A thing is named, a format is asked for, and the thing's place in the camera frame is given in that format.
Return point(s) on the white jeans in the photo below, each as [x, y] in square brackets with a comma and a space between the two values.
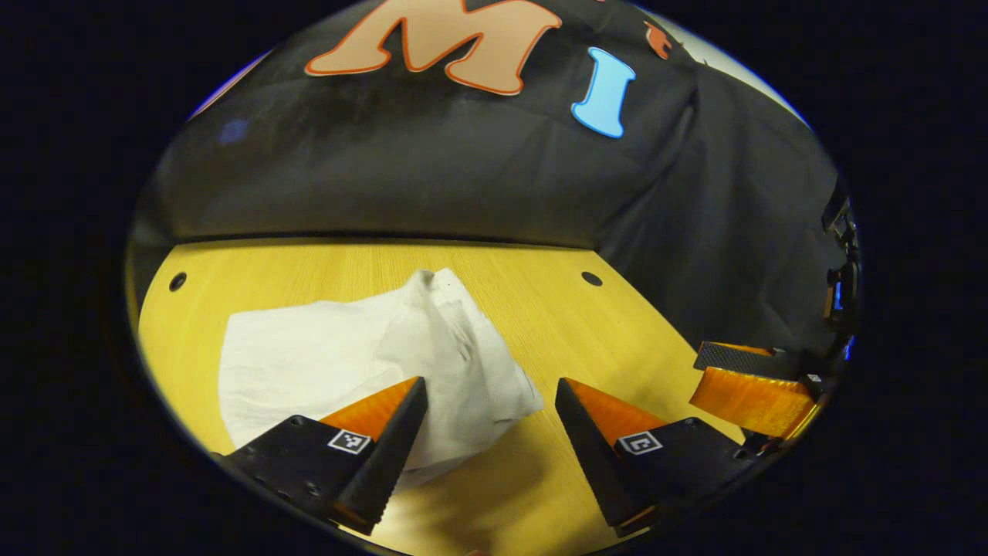
[324, 363]

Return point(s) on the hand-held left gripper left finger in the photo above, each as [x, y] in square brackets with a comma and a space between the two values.
[390, 459]

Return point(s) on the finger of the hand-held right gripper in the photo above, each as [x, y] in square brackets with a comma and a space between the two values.
[741, 359]
[752, 401]

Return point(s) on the black backdrop cloth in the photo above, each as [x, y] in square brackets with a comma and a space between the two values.
[463, 170]

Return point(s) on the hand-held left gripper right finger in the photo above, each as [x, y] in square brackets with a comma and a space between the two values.
[590, 463]

